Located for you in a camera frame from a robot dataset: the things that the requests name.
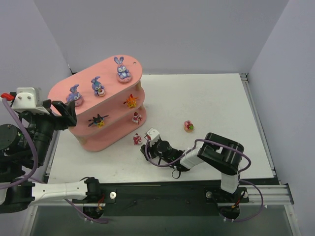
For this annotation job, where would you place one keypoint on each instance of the orange bunny toy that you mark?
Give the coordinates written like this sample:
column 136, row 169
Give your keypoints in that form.
column 131, row 101

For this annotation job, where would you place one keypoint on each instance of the purple bunny toy on donut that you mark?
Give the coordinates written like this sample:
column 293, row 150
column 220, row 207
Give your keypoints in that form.
column 123, row 74

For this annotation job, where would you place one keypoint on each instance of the strawberry cake slice toy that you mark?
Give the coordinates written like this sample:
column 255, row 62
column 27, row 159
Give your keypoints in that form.
column 137, row 118

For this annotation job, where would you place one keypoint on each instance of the black winged toy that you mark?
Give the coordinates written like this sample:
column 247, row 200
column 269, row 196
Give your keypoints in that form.
column 97, row 121

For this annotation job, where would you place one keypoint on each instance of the pink bear with strawberry hat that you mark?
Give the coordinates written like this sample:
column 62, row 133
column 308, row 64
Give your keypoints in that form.
column 137, row 139

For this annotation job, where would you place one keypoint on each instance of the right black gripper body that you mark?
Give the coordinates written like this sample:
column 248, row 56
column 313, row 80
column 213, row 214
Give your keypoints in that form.
column 144, row 150

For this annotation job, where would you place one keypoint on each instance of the pink three-tier wooden shelf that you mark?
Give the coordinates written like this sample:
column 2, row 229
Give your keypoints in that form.
column 119, row 123

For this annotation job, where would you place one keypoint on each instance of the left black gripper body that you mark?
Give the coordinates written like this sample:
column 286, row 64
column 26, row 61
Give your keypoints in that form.
column 62, row 118

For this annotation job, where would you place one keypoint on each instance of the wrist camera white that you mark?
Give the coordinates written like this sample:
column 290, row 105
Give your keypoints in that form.
column 152, row 136
column 25, row 100

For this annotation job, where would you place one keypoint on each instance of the small purple bunny with cake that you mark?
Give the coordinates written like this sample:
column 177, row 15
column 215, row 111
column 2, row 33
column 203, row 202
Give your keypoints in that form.
column 98, row 88

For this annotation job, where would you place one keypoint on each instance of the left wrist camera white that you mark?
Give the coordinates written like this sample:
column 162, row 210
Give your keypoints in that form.
column 25, row 100

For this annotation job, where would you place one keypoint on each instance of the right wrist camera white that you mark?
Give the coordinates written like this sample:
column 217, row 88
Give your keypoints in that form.
column 152, row 136

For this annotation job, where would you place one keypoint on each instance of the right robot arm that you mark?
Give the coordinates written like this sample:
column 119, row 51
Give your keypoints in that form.
column 225, row 155

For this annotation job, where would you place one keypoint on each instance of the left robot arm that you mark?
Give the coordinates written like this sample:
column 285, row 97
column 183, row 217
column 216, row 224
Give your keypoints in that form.
column 23, row 149

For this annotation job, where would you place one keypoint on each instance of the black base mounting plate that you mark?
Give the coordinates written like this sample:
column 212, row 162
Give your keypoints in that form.
column 190, row 198

